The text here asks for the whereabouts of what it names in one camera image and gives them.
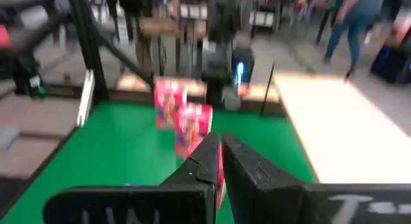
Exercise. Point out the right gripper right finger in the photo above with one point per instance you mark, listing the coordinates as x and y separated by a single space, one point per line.
273 198

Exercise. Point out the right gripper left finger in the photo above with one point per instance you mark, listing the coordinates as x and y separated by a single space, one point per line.
180 201

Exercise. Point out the Froot Loops cereal box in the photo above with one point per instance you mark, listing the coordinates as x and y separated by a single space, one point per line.
167 102
192 124

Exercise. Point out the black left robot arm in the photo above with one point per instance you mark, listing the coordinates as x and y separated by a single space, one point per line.
218 82

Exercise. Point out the wooden shelf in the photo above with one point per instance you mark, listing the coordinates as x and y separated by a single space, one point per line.
346 131

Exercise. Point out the green table mat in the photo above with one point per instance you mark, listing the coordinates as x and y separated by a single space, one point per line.
112 153

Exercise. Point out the white panel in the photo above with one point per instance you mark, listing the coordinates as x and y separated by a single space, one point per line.
86 95

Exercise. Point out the wooden workbench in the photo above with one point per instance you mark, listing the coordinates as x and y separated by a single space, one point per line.
160 25

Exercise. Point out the dark bag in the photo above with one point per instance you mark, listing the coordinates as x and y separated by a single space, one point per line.
390 63

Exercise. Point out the person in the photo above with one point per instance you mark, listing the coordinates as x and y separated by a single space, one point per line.
353 28

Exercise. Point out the black table frame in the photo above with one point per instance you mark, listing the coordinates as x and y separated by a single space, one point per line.
91 57

